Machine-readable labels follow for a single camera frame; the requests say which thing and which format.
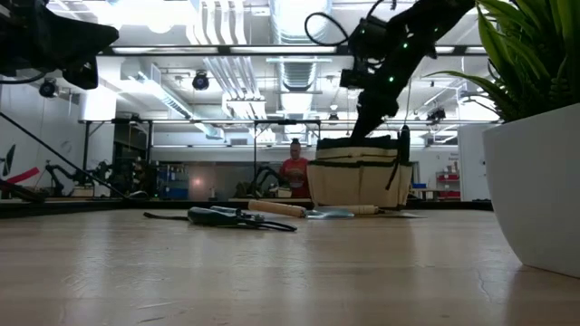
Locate steel trowel with wooden handle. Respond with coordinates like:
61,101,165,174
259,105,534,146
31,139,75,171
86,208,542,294
247,199,355,221

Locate beige green-trimmed gardening bag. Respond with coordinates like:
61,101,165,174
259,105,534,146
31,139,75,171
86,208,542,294
306,135,414,210

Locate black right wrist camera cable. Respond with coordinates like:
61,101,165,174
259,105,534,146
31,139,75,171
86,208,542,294
304,0,386,47

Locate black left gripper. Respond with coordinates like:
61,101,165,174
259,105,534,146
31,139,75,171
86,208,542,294
0,0,120,76

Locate black ceiling spotlight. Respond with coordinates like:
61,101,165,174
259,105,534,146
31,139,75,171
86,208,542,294
191,69,211,91
38,77,60,99
425,106,448,126

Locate black left wrist camera cable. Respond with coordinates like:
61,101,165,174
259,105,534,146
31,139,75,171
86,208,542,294
0,71,49,86

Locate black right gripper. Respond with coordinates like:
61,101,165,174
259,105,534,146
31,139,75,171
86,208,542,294
350,62,402,141

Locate black background shelf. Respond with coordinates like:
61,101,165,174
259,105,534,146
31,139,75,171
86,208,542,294
112,120,154,196

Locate white plant pot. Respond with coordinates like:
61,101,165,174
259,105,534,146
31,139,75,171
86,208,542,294
481,102,580,280

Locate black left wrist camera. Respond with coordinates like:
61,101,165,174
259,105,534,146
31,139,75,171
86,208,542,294
62,56,100,91

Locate blue storage bins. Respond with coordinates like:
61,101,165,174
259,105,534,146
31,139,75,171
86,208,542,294
158,165,189,200

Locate person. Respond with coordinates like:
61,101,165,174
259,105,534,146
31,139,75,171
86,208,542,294
278,138,312,199

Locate silver ventilation duct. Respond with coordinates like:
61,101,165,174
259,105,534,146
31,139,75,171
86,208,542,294
269,0,333,91

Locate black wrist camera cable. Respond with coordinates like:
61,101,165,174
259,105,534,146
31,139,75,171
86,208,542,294
0,71,49,86
304,0,386,47

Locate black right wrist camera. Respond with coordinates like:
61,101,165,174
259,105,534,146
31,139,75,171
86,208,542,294
339,67,364,90

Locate black overhead rig beam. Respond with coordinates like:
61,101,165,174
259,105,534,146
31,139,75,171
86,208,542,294
97,43,488,57

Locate red background shelf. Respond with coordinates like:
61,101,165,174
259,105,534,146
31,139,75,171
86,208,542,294
436,170,462,200

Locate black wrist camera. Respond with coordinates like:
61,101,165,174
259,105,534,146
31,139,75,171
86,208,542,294
339,67,364,90
62,56,100,91

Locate green artificial plant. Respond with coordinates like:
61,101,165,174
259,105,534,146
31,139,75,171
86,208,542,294
425,0,580,124

